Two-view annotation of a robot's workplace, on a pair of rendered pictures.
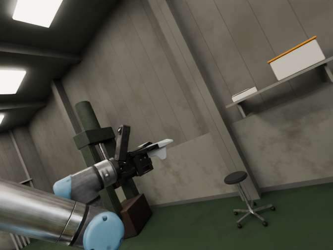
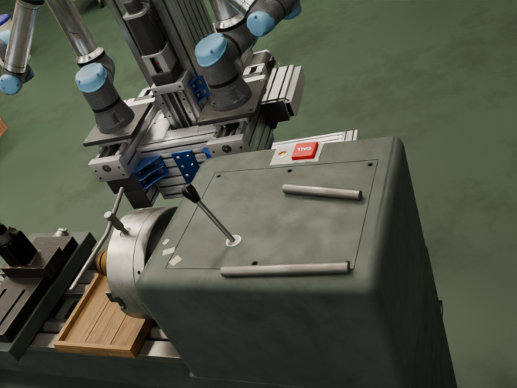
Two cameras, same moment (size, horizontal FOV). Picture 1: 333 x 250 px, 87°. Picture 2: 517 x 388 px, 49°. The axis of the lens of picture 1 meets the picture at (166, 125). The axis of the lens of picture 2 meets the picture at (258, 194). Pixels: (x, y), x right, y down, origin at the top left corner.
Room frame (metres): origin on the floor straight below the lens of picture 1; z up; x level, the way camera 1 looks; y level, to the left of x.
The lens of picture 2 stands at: (-0.10, -1.40, 2.09)
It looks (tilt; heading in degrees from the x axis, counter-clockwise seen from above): 36 degrees down; 81
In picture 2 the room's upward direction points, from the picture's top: 24 degrees counter-clockwise
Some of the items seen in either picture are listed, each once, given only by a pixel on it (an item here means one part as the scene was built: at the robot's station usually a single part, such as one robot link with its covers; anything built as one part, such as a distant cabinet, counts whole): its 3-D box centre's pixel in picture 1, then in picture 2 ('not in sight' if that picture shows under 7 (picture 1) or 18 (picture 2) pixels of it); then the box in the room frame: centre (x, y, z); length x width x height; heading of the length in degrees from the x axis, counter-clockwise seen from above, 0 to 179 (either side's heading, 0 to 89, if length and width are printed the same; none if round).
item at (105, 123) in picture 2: not in sight; (111, 112); (-0.18, 0.72, 1.21); 0.15 x 0.15 x 0.10
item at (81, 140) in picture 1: (107, 163); not in sight; (4.10, 1.62, 1.56); 1.01 x 0.82 x 3.12; 145
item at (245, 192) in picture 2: not in sight; (291, 261); (0.07, -0.33, 1.06); 0.59 x 0.48 x 0.39; 139
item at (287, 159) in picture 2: not in sight; (299, 162); (0.22, -0.20, 1.23); 0.13 x 0.08 x 0.06; 139
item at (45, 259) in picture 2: not in sight; (33, 262); (-0.66, 0.37, 1.00); 0.20 x 0.10 x 0.05; 139
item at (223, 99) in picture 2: not in sight; (227, 88); (0.23, 0.43, 1.21); 0.15 x 0.15 x 0.10
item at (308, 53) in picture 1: (294, 61); not in sight; (2.14, -1.74, 1.76); 0.48 x 0.40 x 0.27; 55
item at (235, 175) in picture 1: (242, 196); not in sight; (2.67, -0.58, 0.32); 0.60 x 0.57 x 0.63; 131
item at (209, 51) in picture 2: not in sight; (216, 58); (0.23, 0.44, 1.33); 0.13 x 0.12 x 0.14; 34
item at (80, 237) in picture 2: not in sight; (25, 290); (-0.74, 0.38, 0.89); 0.53 x 0.30 x 0.06; 49
